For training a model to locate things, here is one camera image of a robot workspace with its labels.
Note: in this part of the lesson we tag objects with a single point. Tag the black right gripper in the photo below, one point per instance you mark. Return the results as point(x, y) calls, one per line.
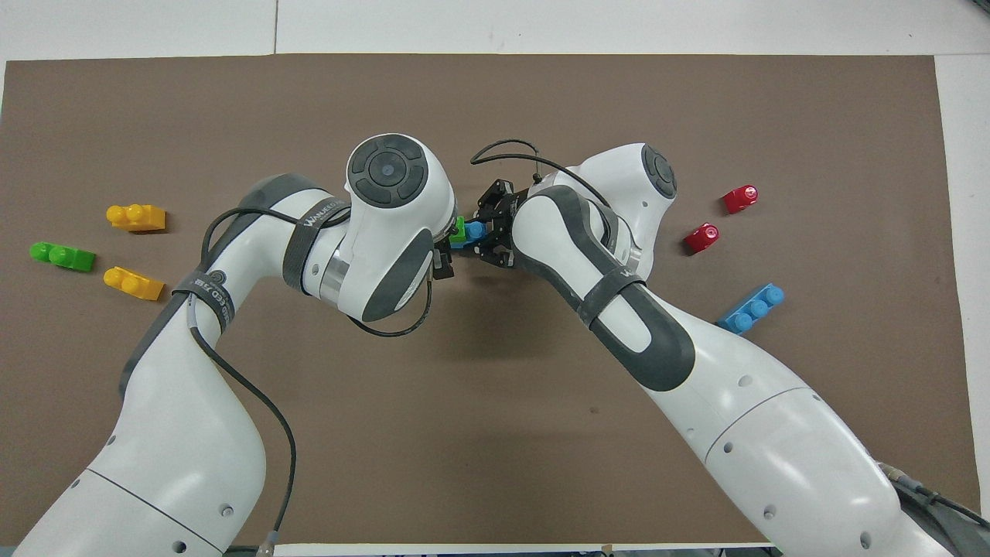
point(501, 209)

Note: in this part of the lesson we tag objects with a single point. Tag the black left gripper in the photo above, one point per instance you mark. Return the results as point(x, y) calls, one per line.
point(444, 249)

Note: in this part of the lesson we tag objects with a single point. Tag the blue three-stud toy block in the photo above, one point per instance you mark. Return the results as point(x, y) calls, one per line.
point(476, 230)
point(754, 309)

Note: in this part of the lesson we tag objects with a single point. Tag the green two-stud toy block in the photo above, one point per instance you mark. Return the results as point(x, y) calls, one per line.
point(66, 257)
point(458, 230)

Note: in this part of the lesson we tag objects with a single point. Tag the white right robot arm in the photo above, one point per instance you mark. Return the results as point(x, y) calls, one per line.
point(742, 418)

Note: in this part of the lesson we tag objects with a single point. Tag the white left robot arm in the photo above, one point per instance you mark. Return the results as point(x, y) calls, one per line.
point(178, 433)

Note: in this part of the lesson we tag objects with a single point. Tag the red one-stud toy block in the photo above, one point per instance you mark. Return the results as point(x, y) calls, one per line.
point(701, 239)
point(739, 200)

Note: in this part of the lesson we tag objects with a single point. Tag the yellow two-stud toy block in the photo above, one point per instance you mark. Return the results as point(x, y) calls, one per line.
point(139, 218)
point(135, 284)

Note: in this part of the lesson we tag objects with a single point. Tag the brown paper table mat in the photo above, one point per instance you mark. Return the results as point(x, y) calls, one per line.
point(495, 433)

